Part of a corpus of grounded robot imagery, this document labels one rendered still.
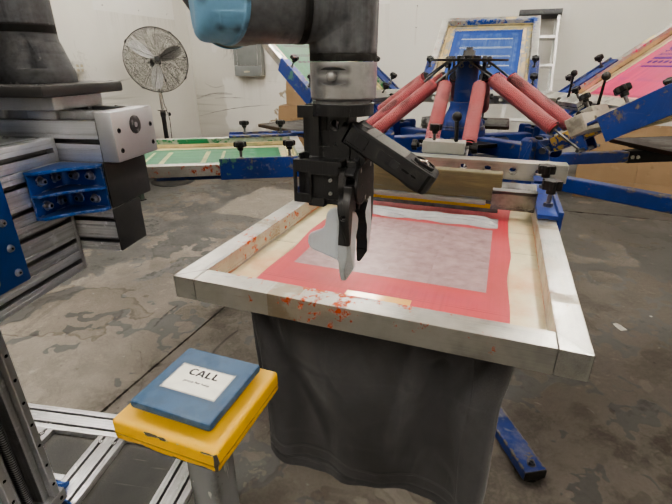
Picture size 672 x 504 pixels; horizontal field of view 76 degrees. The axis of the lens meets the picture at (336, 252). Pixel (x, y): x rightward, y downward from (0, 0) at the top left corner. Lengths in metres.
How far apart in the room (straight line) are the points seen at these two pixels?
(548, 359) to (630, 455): 1.45
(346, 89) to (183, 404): 0.37
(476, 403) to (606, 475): 1.19
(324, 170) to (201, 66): 5.97
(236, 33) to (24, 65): 0.59
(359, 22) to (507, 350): 0.41
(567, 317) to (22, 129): 0.97
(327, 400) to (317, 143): 0.49
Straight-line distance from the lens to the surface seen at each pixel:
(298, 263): 0.80
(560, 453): 1.90
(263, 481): 1.67
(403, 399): 0.78
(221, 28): 0.47
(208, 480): 0.60
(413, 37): 5.31
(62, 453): 1.67
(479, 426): 0.78
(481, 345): 0.57
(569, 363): 0.58
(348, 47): 0.49
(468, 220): 1.04
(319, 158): 0.53
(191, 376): 0.53
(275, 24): 0.47
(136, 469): 1.52
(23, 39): 1.01
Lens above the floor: 1.29
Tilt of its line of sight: 24 degrees down
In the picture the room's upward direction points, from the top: straight up
